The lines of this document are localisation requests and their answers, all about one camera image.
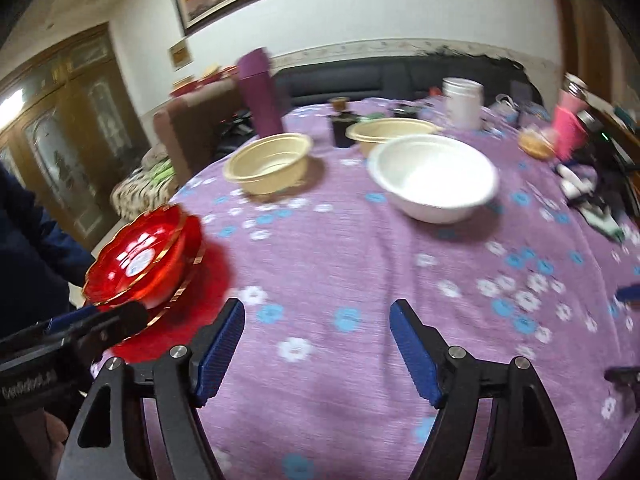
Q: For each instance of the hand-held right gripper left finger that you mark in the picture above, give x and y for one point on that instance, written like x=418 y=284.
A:
x=220 y=350

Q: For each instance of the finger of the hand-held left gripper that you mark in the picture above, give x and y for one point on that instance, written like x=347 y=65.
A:
x=120 y=320
x=65 y=322

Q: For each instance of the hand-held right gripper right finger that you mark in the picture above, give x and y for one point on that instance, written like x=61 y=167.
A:
x=415 y=355

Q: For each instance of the red glass bowl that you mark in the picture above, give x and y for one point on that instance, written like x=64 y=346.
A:
x=140 y=255

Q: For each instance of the red glass plate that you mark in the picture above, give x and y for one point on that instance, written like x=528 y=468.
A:
x=186 y=280

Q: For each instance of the white bowl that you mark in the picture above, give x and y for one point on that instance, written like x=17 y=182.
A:
x=430 y=210

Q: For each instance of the beige plastic bowl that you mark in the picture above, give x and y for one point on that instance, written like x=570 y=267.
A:
x=270 y=180
x=385 y=130

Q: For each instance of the person's left forearm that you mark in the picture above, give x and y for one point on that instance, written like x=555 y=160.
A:
x=30 y=250

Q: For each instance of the purple floral tablecloth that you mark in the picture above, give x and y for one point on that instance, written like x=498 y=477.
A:
x=350 y=260

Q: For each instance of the floral covered seat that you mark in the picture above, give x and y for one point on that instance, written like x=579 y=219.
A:
x=140 y=190

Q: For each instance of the wooden glass-door cabinet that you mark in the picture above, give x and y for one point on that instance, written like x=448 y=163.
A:
x=60 y=125

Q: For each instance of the black clamp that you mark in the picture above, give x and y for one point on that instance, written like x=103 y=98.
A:
x=625 y=375

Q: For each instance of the brown armchair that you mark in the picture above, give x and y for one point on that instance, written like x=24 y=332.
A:
x=190 y=120

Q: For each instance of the blue object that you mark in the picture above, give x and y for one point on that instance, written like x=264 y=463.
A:
x=629 y=293

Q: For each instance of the white and green objects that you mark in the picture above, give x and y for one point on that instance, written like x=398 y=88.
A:
x=575 y=182

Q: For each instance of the black bottle with wooden cap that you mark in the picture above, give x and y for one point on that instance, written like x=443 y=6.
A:
x=342 y=130

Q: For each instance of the stacked red and beige dishes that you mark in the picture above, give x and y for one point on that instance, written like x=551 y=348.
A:
x=186 y=87
x=229 y=72
x=210 y=76

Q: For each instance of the yellow snack in plastic bag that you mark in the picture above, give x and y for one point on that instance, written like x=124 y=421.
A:
x=536 y=145

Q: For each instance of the small black box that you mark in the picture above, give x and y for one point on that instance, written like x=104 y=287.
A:
x=404 y=111

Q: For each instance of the white plastic jar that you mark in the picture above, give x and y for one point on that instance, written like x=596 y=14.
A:
x=462 y=105

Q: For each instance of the purple thermos bottle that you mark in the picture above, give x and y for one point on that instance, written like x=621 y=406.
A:
x=260 y=95

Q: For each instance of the clear glass mug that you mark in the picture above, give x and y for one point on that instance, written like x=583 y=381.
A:
x=506 y=107

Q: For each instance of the pink container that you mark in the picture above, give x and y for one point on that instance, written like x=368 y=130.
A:
x=569 y=130

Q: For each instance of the black device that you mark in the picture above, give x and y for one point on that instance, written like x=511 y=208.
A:
x=612 y=160

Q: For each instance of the black sofa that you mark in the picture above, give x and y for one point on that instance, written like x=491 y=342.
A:
x=380 y=75

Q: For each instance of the glass jar with lid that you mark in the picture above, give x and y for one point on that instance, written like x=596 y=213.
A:
x=575 y=87

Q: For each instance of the small yellow wall plaque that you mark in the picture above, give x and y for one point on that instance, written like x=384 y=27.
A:
x=180 y=55

